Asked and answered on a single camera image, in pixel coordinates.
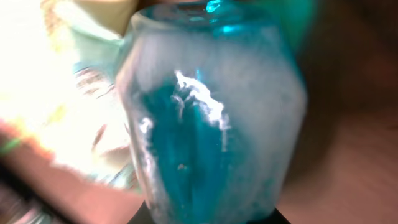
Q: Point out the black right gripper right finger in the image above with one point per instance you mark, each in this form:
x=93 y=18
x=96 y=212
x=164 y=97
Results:
x=273 y=217

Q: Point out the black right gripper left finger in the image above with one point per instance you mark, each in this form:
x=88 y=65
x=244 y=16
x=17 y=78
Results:
x=142 y=216

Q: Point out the light green snack pouch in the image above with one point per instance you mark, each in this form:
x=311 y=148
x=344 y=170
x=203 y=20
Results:
x=88 y=132

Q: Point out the teal mouthwash bottle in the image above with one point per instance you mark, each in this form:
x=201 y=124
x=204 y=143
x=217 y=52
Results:
x=214 y=103

